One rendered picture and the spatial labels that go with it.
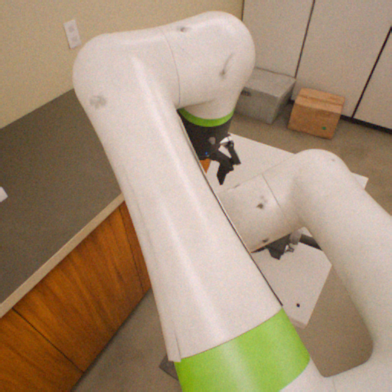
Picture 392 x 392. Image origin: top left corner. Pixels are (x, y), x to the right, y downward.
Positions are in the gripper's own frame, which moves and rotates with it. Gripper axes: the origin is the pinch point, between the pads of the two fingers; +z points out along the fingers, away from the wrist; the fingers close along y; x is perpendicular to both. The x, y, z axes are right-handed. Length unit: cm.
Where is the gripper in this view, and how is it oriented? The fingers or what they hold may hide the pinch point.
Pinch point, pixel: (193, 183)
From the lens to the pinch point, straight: 71.9
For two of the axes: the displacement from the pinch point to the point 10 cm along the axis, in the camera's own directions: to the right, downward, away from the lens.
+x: 2.7, 8.7, -4.1
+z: -0.9, 4.5, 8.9
